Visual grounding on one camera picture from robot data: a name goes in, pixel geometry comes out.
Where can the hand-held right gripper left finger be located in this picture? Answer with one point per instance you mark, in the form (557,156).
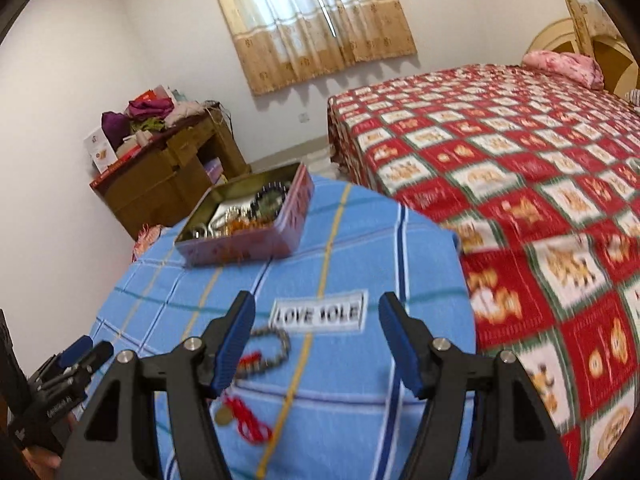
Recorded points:
(232,355)

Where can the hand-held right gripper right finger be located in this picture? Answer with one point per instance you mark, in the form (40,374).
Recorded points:
(400,350)

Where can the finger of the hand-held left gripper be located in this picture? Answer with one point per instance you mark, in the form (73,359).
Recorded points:
(75,351)
(97,357)

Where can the pink metal tin box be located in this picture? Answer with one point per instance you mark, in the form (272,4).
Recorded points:
(250,250)

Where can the silver bangle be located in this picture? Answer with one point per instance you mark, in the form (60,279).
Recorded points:
(200,232)

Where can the person's left hand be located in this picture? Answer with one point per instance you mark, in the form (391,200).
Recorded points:
(42,460)

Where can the pile of pink clothes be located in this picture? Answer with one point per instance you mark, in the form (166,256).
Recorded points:
(145,242)

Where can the small pink box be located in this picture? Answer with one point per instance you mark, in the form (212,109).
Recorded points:
(215,170)

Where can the brown wooden desk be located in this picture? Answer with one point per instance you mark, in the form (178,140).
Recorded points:
(160,180)

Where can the flat red box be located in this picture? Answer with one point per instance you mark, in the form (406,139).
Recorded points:
(117,166)

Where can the white printed carton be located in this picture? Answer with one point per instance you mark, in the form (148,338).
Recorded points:
(101,150)

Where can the bed with red quilt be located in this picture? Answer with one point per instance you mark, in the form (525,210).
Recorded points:
(525,185)

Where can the pile of clothes on desk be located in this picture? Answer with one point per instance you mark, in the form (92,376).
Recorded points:
(150,112)

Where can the pink pillow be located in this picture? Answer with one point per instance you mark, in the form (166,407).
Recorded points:
(565,67)

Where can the beige patterned curtain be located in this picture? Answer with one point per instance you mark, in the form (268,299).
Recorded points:
(310,25)

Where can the beige wooden headboard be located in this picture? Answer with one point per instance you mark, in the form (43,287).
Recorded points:
(555,37)

